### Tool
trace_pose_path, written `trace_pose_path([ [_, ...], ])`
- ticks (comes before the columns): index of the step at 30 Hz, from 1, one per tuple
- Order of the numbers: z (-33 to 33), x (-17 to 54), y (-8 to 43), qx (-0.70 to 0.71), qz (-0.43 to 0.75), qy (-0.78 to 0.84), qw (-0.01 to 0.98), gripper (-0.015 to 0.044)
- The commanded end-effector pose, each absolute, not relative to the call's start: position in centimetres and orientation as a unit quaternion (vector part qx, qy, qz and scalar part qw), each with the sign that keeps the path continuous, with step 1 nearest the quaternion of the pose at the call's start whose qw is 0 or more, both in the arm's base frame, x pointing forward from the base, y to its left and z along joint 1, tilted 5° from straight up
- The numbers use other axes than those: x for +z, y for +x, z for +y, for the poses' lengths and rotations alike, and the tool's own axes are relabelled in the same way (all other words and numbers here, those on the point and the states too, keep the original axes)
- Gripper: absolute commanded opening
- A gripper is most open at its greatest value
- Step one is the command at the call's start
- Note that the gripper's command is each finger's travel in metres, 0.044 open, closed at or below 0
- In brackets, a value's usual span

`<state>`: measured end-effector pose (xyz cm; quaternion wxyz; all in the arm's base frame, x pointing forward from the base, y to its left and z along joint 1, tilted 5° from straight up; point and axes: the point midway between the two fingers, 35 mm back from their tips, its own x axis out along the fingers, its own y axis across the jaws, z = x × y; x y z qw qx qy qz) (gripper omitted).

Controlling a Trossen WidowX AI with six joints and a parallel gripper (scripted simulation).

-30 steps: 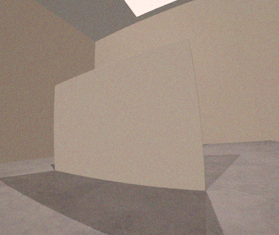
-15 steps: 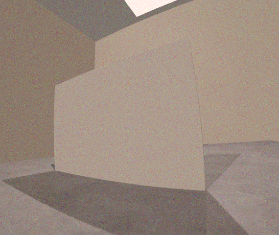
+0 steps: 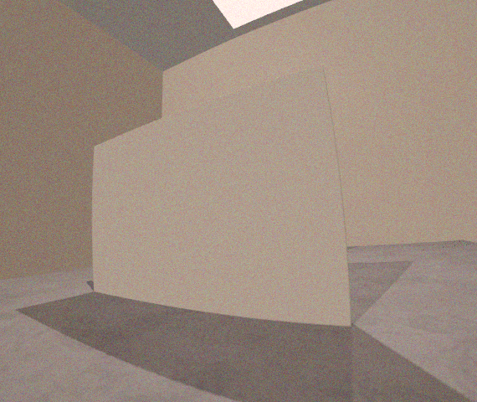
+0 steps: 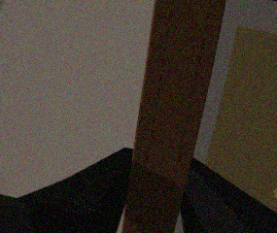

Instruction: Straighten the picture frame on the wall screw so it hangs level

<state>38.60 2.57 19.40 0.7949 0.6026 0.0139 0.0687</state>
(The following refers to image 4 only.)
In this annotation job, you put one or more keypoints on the dark brown picture frame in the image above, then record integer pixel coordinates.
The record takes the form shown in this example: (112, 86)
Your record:
(209, 92)

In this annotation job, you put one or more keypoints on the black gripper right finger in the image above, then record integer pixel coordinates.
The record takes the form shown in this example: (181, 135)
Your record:
(213, 205)

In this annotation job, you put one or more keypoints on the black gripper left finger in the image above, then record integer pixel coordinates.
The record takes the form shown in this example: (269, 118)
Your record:
(90, 201)

